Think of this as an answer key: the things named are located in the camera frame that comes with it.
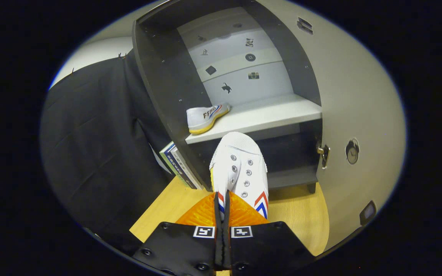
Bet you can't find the blue book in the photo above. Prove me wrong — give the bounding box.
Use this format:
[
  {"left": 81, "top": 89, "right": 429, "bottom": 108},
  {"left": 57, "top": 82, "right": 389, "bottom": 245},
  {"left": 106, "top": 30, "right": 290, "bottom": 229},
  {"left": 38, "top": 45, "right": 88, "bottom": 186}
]
[{"left": 163, "top": 144, "right": 198, "bottom": 189}]

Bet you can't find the black backdrop cloth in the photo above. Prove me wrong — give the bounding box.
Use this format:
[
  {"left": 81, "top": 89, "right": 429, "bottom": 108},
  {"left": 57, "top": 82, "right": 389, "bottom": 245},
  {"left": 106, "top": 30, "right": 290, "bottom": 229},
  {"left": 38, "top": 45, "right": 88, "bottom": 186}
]
[{"left": 39, "top": 50, "right": 175, "bottom": 255}]

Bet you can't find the grey book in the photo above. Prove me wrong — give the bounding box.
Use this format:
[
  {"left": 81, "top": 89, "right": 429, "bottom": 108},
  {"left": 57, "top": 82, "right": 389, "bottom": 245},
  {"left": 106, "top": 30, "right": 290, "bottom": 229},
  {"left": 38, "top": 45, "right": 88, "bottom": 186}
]
[{"left": 170, "top": 146, "right": 204, "bottom": 190}]

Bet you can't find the white canvas shoe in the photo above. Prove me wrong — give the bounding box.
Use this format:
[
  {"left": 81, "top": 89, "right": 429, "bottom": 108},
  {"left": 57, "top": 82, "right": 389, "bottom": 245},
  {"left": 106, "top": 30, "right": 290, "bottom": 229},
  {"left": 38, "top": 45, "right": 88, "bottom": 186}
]
[
  {"left": 186, "top": 103, "right": 231, "bottom": 135},
  {"left": 209, "top": 131, "right": 269, "bottom": 221}
]

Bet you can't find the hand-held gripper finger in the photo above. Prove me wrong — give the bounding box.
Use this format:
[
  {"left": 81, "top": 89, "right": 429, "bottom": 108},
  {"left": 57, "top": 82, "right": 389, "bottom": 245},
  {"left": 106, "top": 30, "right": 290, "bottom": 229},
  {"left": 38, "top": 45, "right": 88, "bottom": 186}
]
[
  {"left": 133, "top": 191, "right": 225, "bottom": 276},
  {"left": 223, "top": 190, "right": 315, "bottom": 276}
]

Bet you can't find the light grey shoe cabinet door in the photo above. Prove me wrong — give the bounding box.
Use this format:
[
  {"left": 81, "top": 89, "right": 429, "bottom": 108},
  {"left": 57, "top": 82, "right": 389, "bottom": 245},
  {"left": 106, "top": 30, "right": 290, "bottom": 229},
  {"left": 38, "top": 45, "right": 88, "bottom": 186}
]
[{"left": 257, "top": 0, "right": 406, "bottom": 251}]

